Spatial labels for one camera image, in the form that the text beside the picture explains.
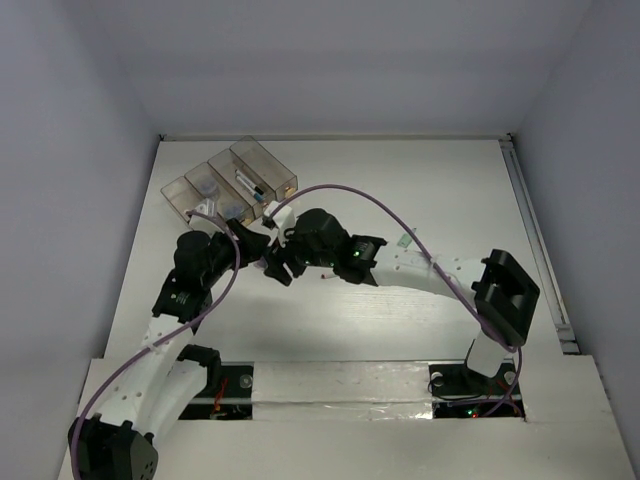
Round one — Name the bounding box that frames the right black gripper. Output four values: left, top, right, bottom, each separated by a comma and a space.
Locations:
264, 218, 337, 283

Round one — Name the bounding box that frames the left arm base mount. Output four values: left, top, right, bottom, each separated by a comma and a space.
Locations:
179, 363, 254, 421

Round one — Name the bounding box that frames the black-capped white marker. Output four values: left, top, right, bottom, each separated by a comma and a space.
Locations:
235, 172, 264, 202

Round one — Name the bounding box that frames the clear four-compartment organizer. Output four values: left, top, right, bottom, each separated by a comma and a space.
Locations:
161, 136, 298, 234

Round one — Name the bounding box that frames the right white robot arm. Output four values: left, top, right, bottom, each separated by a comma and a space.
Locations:
263, 202, 540, 392

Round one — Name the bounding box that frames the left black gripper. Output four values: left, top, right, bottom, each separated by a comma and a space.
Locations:
201, 219, 268, 288

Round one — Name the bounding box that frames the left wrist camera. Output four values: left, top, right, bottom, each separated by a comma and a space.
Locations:
186, 198, 222, 221

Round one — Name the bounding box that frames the clear jar of paperclips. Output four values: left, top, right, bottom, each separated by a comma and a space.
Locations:
221, 202, 245, 220

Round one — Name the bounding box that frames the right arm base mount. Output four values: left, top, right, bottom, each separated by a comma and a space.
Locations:
428, 361, 526, 419

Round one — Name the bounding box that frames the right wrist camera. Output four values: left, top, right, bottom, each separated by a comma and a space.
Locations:
262, 201, 296, 237

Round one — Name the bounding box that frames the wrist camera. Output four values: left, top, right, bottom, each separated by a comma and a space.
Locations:
262, 201, 296, 237
186, 198, 222, 221

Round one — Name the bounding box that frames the blue-capped white marker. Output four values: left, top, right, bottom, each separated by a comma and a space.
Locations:
235, 170, 258, 194

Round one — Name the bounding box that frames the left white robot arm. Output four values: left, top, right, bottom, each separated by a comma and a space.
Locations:
68, 219, 270, 479

